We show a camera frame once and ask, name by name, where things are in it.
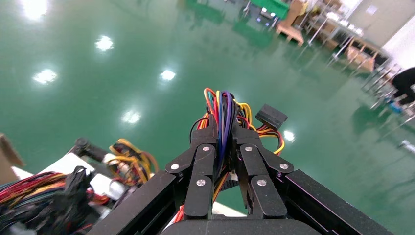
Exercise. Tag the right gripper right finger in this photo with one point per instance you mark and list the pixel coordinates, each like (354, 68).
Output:
(256, 165)

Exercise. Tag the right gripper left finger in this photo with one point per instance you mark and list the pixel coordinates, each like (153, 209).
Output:
(201, 162)

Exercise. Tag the wooden pallet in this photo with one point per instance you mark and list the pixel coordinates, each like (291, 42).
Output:
(290, 31)

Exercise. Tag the wooden shelf workbench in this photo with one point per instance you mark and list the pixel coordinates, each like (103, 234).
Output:
(356, 55)

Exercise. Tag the green cloth table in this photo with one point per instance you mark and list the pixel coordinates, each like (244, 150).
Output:
(272, 6)

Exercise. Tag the person in black top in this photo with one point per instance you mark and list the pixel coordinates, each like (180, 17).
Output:
(405, 82)

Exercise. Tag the brown cardboard divider box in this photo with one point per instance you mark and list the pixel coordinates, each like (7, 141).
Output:
(6, 162)

